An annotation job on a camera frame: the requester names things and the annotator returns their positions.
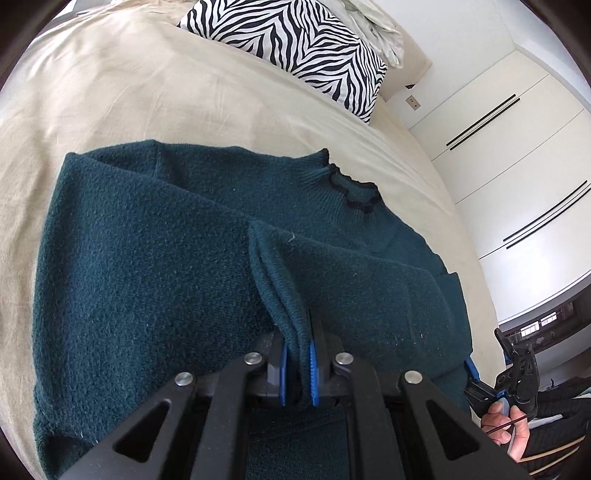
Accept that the pale grey pillow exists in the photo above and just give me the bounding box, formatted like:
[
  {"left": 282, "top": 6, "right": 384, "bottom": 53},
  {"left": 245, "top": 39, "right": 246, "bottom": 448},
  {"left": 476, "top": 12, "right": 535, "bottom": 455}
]
[{"left": 341, "top": 0, "right": 405, "bottom": 70}]

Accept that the person's dark striped clothing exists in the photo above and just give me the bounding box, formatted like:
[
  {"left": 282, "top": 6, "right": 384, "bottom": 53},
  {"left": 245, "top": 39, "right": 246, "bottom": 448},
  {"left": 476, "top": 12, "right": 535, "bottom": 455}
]
[{"left": 521, "top": 375, "right": 591, "bottom": 478}]

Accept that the barred window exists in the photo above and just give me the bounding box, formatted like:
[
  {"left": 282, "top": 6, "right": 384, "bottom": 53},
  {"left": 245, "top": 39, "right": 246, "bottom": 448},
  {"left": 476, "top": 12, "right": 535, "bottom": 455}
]
[{"left": 499, "top": 299, "right": 591, "bottom": 344}]

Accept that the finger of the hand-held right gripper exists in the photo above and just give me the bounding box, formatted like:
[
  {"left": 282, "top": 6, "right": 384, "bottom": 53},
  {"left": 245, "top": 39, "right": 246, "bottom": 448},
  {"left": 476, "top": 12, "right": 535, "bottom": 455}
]
[{"left": 463, "top": 357, "right": 505, "bottom": 411}]

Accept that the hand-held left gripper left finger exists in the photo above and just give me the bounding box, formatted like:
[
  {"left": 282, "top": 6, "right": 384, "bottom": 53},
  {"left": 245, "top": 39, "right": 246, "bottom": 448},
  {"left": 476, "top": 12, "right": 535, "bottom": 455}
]
[{"left": 58, "top": 327, "right": 291, "bottom": 480}]

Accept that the black wardrobe handle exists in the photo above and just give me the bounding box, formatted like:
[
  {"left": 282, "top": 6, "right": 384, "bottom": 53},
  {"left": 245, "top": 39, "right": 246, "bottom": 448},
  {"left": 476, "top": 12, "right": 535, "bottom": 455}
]
[
  {"left": 503, "top": 180, "right": 588, "bottom": 243},
  {"left": 506, "top": 187, "right": 591, "bottom": 250},
  {"left": 450, "top": 98, "right": 521, "bottom": 151},
  {"left": 446, "top": 94, "right": 517, "bottom": 148}
]

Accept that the zebra print pillow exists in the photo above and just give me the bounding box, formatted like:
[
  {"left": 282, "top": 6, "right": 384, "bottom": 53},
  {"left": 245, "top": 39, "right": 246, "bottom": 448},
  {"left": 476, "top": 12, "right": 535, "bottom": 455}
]
[{"left": 178, "top": 0, "right": 389, "bottom": 124}]

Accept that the dark teal knit sweater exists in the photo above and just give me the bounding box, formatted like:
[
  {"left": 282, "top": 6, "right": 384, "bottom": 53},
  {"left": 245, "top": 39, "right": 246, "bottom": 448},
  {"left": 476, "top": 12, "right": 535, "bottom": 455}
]
[{"left": 32, "top": 140, "right": 476, "bottom": 480}]

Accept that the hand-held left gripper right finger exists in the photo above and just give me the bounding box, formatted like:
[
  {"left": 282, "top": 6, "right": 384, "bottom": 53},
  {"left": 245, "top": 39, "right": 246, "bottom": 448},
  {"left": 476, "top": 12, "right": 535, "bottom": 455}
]
[{"left": 307, "top": 318, "right": 533, "bottom": 480}]

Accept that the person's right hand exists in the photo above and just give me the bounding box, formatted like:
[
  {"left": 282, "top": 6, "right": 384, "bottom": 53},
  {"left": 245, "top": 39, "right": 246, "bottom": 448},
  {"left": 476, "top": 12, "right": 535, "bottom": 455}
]
[{"left": 480, "top": 398, "right": 531, "bottom": 462}]

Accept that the white wardrobe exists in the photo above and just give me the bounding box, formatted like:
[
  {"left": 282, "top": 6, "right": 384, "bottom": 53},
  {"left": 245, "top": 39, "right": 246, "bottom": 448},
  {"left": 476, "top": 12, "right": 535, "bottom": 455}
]
[{"left": 406, "top": 41, "right": 591, "bottom": 325}]

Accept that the bed with beige sheet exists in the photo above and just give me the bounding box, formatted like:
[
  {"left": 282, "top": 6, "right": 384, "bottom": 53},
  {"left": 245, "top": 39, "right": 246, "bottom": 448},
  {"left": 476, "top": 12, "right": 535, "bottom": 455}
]
[{"left": 0, "top": 0, "right": 504, "bottom": 480}]

